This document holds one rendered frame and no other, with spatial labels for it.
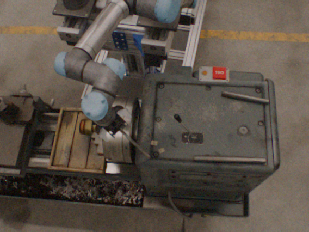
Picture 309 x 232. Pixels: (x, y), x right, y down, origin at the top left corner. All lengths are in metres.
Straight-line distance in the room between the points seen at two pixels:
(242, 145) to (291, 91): 1.73
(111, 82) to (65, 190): 1.23
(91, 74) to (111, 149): 0.53
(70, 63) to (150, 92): 0.51
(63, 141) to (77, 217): 0.95
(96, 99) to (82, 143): 0.87
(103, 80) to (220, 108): 0.60
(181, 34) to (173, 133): 1.71
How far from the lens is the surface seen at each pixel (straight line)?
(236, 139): 1.32
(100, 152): 1.47
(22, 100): 1.89
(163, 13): 1.17
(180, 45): 2.82
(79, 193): 2.01
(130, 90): 2.61
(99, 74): 0.94
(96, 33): 1.07
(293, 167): 2.73
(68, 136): 1.79
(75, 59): 0.99
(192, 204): 1.96
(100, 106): 0.89
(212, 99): 1.38
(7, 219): 2.81
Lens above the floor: 2.47
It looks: 66 degrees down
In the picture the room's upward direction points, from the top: 10 degrees counter-clockwise
